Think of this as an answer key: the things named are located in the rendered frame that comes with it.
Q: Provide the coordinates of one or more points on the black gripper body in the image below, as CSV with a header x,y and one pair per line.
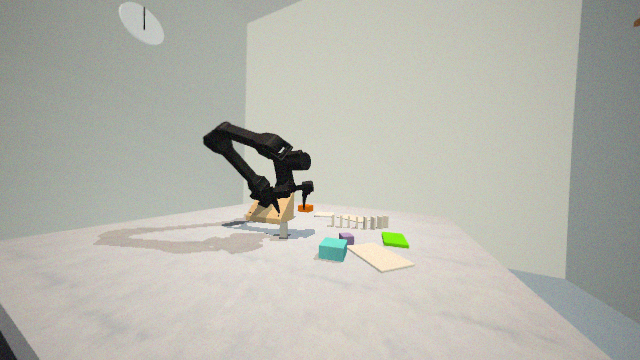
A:
x,y
306,187

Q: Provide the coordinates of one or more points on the purple block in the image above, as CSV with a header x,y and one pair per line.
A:
x,y
347,236

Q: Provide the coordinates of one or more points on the green flat bar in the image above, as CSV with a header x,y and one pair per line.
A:
x,y
394,239

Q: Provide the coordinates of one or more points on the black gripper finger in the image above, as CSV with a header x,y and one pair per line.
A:
x,y
304,196
274,202

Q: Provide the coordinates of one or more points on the teal rectangular block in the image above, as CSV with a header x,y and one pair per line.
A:
x,y
333,249

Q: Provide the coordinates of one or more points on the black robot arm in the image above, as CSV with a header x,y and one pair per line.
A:
x,y
268,145

